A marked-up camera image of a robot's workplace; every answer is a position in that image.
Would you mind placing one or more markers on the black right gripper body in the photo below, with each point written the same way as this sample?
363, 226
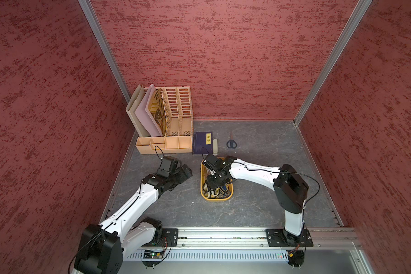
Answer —
216, 180

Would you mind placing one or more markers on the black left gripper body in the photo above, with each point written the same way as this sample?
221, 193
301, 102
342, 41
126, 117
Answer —
179, 177

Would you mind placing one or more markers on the yellow storage tray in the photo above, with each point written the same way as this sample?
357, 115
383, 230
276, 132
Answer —
204, 173

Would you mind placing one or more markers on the dark blue handled scissors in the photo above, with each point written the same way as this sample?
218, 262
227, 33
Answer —
231, 143

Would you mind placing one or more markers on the black scissors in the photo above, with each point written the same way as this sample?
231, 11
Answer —
221, 193

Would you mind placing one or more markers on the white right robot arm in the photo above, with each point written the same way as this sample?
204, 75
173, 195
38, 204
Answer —
290, 188

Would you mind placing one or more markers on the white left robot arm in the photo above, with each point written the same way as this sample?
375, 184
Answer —
102, 247

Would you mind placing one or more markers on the pale green stapler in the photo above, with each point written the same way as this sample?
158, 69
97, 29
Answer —
215, 147

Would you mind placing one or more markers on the dark blue book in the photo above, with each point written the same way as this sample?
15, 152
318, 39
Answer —
202, 142

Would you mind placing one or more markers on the yellow patterned book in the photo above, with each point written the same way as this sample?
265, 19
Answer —
157, 110

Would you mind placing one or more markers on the lilac folder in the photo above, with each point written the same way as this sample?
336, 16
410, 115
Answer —
145, 116

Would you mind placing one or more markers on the beige desk organizer file rack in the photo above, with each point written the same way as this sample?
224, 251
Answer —
179, 115

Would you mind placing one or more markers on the grey-green folder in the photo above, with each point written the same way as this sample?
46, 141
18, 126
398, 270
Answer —
132, 111

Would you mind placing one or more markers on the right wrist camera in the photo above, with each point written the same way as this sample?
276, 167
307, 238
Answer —
213, 163

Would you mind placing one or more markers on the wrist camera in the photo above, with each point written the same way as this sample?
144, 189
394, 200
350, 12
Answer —
213, 163
167, 166

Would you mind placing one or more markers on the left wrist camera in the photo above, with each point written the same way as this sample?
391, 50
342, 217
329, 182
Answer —
167, 166

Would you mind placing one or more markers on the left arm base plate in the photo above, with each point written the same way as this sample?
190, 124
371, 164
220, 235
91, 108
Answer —
165, 237

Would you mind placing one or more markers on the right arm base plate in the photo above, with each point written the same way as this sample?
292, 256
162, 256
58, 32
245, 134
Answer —
282, 238

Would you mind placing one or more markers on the aluminium mounting rail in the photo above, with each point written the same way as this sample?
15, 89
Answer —
244, 245

